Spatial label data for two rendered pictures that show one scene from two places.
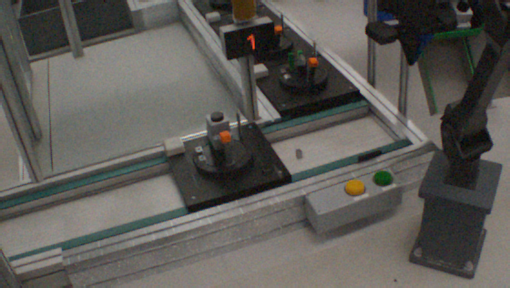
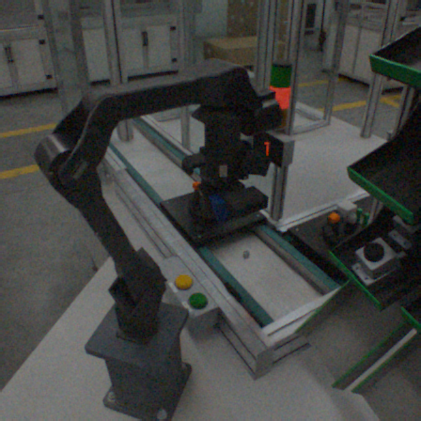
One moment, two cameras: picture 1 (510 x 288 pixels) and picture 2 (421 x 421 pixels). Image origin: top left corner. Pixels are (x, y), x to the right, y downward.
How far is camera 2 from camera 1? 117 cm
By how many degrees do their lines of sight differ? 60
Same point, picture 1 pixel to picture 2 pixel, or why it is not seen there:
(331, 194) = (177, 269)
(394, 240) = not seen: hidden behind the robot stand
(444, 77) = (357, 330)
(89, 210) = (171, 176)
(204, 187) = (179, 205)
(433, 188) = not seen: hidden behind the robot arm
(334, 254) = not seen: hidden behind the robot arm
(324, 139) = (275, 271)
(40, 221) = (160, 162)
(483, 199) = (100, 342)
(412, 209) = (205, 355)
